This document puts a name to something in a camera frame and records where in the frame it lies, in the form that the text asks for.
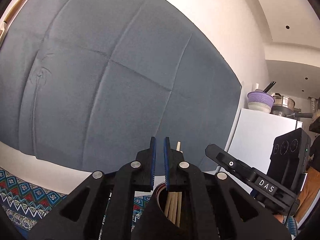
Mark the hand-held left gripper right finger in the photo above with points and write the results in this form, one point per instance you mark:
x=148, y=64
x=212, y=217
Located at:
x=167, y=165

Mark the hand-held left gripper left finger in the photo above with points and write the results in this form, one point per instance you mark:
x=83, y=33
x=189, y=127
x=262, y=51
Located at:
x=154, y=165

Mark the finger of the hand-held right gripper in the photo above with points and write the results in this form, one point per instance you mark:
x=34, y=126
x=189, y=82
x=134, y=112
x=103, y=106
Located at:
x=230, y=163

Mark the bundle of wooden chopsticks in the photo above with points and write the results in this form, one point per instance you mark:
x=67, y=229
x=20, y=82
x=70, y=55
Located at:
x=173, y=205

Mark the black cylindrical utensil holder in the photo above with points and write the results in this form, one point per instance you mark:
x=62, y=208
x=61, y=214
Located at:
x=150, y=225

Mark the white refrigerator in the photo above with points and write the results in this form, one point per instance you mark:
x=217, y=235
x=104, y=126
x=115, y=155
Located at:
x=252, y=135

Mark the steel cooking pot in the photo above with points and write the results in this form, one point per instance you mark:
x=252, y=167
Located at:
x=283, y=102

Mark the white bowl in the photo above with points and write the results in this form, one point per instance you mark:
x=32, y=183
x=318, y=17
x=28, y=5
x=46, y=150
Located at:
x=258, y=109

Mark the purple colander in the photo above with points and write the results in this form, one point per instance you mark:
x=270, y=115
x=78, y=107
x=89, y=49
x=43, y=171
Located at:
x=260, y=98

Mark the black chopsticks pair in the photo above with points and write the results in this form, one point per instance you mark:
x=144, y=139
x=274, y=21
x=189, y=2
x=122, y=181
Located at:
x=268, y=87

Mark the grey-blue cloth backdrop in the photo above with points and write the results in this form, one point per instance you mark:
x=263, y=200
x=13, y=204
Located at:
x=100, y=80

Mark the blue patterned tablecloth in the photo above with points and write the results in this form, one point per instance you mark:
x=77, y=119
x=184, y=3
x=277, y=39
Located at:
x=25, y=195

